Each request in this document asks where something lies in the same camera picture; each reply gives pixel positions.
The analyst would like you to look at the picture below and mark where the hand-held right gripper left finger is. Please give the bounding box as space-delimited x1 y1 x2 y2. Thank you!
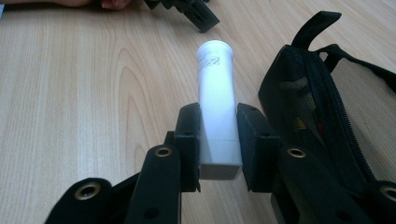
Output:
174 102 202 193

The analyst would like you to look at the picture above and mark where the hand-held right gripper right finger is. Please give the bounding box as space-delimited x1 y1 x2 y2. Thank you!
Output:
236 103 281 192

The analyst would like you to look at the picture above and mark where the white plastic tube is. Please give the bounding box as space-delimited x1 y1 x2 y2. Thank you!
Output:
195 39 244 181

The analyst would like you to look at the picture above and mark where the black mesh pencil case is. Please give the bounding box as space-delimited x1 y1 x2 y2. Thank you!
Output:
258 10 396 195

